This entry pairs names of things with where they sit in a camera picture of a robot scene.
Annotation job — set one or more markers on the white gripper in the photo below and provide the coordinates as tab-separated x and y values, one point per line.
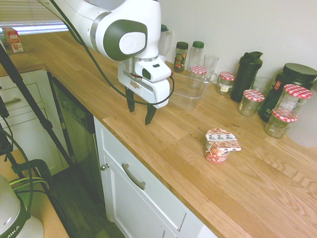
158	94

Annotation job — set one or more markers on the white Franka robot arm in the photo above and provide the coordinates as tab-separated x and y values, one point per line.
138	15

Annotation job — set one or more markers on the white Franka robot base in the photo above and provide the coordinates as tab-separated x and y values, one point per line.
12	213

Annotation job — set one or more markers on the clear plastic container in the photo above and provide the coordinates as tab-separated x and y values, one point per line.
189	100

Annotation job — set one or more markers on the large white plastic container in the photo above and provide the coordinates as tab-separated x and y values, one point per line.
305	129

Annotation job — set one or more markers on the spice jar with dark lid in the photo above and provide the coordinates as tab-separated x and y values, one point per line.
180	58

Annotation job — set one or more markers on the stainless dishwasher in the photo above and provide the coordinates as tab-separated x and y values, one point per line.
79	134

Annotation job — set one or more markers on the glass jar with checkered lid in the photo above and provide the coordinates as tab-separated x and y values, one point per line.
198	70
251	104
292	99
278	126

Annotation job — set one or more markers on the round metal cabinet knob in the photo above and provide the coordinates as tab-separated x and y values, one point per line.
104	166

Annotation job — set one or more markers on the clear bottle with green lid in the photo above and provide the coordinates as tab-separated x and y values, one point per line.
196	55

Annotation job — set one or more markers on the clear glass mug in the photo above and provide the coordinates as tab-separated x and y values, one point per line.
211	67

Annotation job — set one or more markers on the labelled jar with checkered lid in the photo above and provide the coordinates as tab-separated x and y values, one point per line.
226	83

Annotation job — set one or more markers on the white counter cabinet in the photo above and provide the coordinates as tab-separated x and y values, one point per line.
153	203

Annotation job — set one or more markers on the black shaker bottle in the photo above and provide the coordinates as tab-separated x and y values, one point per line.
246	77

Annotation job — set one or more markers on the white drawer cabinet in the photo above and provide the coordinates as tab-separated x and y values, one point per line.
29	81

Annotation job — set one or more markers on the clear drinking glass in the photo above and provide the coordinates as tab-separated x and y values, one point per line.
262	84

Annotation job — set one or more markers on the metal drawer pull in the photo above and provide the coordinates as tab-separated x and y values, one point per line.
12	101

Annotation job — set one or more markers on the red and white carton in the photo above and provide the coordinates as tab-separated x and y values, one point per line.
13	39

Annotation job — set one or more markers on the white window blind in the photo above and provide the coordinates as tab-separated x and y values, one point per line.
24	15

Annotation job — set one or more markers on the black supplement tub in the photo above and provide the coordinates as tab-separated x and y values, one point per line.
294	74

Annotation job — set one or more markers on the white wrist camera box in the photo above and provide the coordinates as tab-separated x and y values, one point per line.
156	70

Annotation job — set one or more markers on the black camera tripod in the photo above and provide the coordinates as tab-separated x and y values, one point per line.
27	96

